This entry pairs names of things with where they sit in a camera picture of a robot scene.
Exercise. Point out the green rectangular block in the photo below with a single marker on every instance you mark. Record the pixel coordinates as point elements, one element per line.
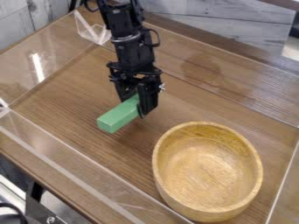
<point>119,116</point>

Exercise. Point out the brown wooden bowl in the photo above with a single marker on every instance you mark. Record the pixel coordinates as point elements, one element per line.
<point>207,171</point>

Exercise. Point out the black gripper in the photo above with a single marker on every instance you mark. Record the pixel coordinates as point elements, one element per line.
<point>143,80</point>

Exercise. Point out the clear acrylic corner bracket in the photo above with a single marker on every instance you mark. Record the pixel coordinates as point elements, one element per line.
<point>95,33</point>

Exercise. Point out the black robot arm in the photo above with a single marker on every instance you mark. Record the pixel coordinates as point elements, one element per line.
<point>131,37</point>

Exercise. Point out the clear acrylic front wall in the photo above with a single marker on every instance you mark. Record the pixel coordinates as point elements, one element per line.
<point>97,171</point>

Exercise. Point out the black metal table leg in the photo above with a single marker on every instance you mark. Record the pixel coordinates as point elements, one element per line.
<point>35,209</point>

